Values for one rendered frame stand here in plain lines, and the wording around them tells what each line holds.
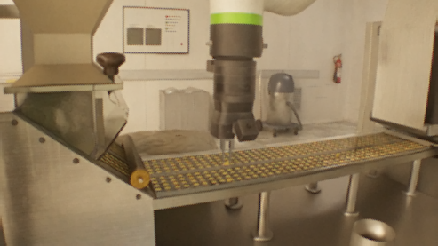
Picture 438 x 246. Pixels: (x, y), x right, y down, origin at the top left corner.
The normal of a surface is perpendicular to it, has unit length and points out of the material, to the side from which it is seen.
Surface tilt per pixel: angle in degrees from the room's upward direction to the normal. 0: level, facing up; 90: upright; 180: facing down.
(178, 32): 90
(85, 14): 114
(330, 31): 90
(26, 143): 90
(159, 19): 90
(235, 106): 99
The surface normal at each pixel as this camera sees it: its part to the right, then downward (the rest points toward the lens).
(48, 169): 0.36, 0.18
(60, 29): 0.33, 0.56
